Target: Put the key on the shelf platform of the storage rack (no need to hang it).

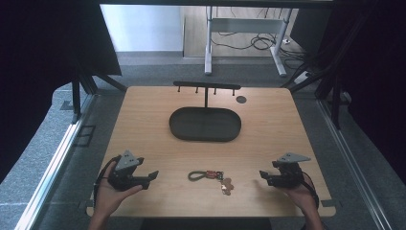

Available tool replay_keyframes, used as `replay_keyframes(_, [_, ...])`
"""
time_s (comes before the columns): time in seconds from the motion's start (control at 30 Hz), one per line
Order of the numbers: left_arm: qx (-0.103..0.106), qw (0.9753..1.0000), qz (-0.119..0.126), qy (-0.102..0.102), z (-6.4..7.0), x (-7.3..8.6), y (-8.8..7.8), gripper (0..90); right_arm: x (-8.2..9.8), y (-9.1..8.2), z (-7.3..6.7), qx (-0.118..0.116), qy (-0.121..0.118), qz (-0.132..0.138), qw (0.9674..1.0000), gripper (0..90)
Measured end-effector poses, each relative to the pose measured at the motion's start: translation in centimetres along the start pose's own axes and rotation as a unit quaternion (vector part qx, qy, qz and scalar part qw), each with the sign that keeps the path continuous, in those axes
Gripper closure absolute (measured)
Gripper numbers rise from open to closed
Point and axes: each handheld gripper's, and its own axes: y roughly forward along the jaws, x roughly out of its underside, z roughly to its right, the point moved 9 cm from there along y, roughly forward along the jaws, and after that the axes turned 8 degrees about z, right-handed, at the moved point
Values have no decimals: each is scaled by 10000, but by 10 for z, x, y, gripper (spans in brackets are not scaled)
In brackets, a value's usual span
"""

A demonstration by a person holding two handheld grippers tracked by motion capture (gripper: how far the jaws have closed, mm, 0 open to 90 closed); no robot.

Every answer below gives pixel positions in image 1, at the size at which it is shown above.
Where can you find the white metal desk frame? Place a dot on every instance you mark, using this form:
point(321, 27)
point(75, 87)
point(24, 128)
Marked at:
point(209, 48)

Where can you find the white power strip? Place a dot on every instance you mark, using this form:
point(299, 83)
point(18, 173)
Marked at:
point(301, 77)

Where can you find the person's left hand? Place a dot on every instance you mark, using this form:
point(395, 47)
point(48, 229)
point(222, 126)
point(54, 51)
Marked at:
point(107, 199)

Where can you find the person's right hand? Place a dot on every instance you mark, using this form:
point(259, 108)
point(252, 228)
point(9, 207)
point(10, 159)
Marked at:
point(302, 198)

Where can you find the black key holder with tray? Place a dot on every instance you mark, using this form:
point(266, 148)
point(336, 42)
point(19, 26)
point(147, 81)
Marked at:
point(205, 124)

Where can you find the aluminium frame rail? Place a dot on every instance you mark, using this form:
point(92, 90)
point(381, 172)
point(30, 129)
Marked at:
point(349, 163)
point(48, 179)

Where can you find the black curtain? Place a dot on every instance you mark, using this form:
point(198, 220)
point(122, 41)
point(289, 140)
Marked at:
point(48, 64)
point(373, 64)

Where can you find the dark round table grommet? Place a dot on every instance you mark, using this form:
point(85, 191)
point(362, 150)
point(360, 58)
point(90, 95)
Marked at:
point(241, 99)

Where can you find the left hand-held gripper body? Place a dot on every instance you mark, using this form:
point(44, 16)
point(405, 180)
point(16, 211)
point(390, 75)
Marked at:
point(125, 161)

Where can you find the black metal stand legs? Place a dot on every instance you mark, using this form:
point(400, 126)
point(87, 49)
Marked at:
point(332, 92)
point(81, 92)

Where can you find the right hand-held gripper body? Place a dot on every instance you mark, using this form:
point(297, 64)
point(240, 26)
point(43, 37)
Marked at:
point(289, 172)

